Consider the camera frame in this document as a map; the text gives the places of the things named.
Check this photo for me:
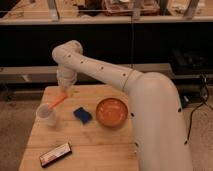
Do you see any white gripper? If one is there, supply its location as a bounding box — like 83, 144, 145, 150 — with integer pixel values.
56, 67, 77, 92

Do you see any orange pepper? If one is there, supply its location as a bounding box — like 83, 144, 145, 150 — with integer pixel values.
48, 93, 68, 109

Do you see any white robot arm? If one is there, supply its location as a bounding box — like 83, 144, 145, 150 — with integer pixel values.
52, 40, 193, 171

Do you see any white ceramic cup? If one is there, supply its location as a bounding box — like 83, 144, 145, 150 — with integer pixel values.
36, 103, 57, 126

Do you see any blue sponge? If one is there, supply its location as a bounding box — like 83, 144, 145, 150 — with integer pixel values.
74, 107, 92, 124

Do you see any orange bowl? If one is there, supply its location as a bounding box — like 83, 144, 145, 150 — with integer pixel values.
96, 98, 128, 128

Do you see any wooden table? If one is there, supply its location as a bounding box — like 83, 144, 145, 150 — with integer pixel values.
19, 85, 139, 171

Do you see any black rectangular box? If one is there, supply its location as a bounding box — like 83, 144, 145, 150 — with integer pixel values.
39, 143, 72, 167

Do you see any black power adapter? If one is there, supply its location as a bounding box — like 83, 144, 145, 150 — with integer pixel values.
180, 95, 189, 108

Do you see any black cable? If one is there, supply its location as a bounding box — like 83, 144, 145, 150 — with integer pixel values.
184, 74, 213, 145

